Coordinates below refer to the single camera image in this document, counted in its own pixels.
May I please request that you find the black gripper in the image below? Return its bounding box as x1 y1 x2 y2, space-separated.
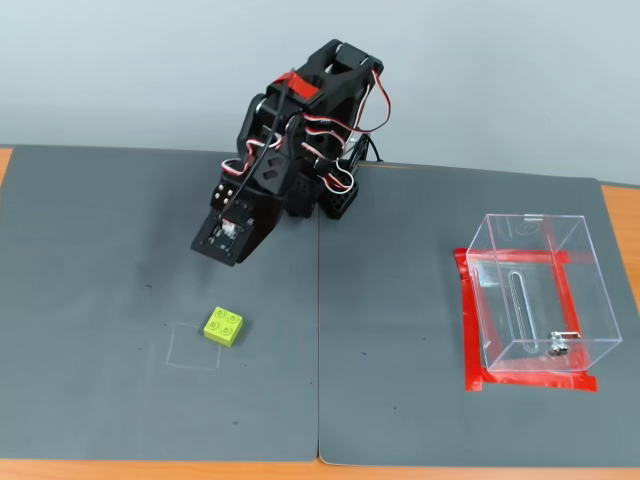
207 172 282 266

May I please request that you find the green lego block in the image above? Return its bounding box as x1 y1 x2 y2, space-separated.
202 306 246 347

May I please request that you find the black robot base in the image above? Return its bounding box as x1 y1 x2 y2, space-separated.
287 167 361 221

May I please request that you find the red tape on arm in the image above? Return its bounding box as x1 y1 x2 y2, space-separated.
273 72 322 100

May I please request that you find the transparent plastic box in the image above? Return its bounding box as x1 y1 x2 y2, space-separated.
465 213 623 374

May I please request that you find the metal box latch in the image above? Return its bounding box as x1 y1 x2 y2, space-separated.
547 330 581 357

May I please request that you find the red tape strip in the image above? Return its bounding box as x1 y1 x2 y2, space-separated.
544 219 591 371
454 247 599 269
462 269 489 392
465 368 600 394

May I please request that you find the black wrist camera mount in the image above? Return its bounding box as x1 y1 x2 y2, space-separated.
190 209 257 269

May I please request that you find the red white servo cable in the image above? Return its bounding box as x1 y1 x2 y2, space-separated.
219 138 266 177
299 113 362 197
357 68 394 135

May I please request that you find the thin black camera cable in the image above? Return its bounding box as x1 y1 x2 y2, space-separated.
223 67 297 214

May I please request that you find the black power cable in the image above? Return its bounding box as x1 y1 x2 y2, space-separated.
357 133 387 165

